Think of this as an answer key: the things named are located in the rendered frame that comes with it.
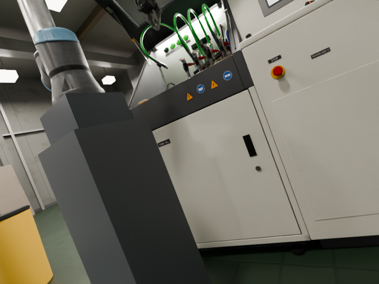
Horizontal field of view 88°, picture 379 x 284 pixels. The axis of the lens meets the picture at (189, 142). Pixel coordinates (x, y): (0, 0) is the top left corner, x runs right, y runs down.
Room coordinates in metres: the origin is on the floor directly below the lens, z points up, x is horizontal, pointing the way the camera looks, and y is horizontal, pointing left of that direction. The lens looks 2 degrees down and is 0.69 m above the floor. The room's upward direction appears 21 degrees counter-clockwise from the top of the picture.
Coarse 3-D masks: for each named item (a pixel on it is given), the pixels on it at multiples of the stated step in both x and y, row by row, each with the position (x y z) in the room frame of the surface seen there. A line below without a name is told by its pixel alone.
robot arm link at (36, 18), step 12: (24, 0) 0.69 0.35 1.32; (36, 0) 0.70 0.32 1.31; (24, 12) 0.69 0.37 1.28; (36, 12) 0.69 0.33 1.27; (48, 12) 0.72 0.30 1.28; (36, 24) 0.69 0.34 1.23; (48, 24) 0.70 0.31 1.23; (36, 48) 0.70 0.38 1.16; (36, 60) 0.69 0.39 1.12; (48, 84) 0.69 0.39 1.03
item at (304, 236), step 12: (252, 96) 0.85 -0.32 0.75; (264, 120) 0.84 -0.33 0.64; (276, 156) 0.84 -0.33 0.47; (288, 180) 0.84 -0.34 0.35; (288, 192) 0.84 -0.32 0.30; (300, 216) 0.84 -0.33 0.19; (300, 228) 0.85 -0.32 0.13; (240, 240) 0.98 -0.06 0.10; (252, 240) 0.95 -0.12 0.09; (264, 240) 0.92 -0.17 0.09; (276, 240) 0.90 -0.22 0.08; (288, 240) 0.88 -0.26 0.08; (300, 240) 0.85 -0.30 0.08; (300, 252) 0.86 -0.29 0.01
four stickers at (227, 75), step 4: (224, 72) 0.88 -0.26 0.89; (228, 72) 0.87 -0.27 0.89; (224, 76) 0.88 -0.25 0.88; (228, 76) 0.87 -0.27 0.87; (232, 76) 0.87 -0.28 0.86; (212, 80) 0.91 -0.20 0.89; (216, 80) 0.90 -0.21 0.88; (224, 80) 0.88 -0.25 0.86; (200, 84) 0.93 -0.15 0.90; (212, 84) 0.91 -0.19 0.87; (216, 84) 0.90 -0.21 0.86; (196, 88) 0.94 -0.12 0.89; (200, 88) 0.94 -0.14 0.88; (204, 88) 0.93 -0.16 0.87; (212, 88) 0.91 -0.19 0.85; (188, 92) 0.96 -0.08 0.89; (200, 92) 0.94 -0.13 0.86; (188, 96) 0.97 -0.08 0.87; (192, 96) 0.96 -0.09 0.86
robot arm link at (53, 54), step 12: (36, 36) 0.57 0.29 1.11; (48, 36) 0.56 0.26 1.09; (60, 36) 0.57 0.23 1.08; (72, 36) 0.60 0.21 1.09; (48, 48) 0.56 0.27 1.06; (60, 48) 0.56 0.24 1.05; (72, 48) 0.58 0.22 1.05; (48, 60) 0.56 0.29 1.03; (60, 60) 0.56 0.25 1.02; (72, 60) 0.57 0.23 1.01; (84, 60) 0.61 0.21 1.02; (48, 72) 0.57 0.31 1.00
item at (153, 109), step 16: (224, 64) 0.87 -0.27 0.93; (192, 80) 0.95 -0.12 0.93; (208, 80) 0.91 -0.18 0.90; (240, 80) 0.86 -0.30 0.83; (160, 96) 1.04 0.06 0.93; (176, 96) 1.00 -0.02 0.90; (208, 96) 0.93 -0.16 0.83; (224, 96) 0.90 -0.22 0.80; (144, 112) 1.09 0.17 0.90; (160, 112) 1.05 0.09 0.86; (176, 112) 1.01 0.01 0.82; (192, 112) 0.98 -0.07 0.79
